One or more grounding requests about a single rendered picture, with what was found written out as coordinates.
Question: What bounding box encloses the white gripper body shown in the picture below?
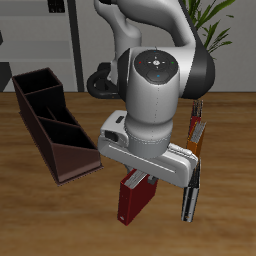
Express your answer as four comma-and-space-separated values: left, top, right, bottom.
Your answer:
97, 134, 200, 189

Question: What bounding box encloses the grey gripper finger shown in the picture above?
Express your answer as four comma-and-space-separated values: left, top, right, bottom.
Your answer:
147, 175, 159, 186
124, 163, 136, 174

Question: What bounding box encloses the bright red book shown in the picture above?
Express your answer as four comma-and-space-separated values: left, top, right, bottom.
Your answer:
116, 168, 159, 227

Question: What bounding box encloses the orange book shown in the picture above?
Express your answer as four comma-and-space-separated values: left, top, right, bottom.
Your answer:
185, 120, 207, 162

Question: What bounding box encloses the black book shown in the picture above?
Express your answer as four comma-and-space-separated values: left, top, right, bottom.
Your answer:
180, 158, 202, 224

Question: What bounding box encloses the dark red book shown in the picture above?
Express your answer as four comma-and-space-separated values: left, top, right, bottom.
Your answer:
187, 98, 205, 138

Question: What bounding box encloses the dark brown desk caddy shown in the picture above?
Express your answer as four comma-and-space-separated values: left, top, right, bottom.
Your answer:
11, 67, 104, 186

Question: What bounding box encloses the green pot plant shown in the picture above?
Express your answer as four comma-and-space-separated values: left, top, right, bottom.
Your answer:
181, 0, 237, 62

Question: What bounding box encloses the white shelf unit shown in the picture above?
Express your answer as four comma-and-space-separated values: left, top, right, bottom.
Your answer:
0, 0, 80, 64

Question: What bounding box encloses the dark vertical post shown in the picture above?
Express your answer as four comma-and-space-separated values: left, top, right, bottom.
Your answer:
67, 0, 85, 93

